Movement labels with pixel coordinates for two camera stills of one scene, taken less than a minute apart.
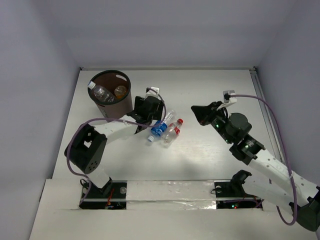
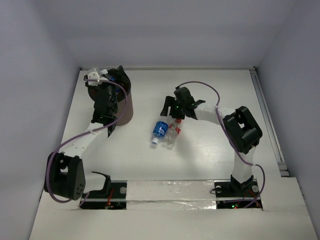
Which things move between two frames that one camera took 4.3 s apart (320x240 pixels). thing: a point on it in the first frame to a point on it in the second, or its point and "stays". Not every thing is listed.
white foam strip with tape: (170, 195) stays
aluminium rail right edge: (267, 115) stays
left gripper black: (149, 110) to (113, 81)
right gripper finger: (203, 113) to (168, 102)
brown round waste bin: (111, 91) stays
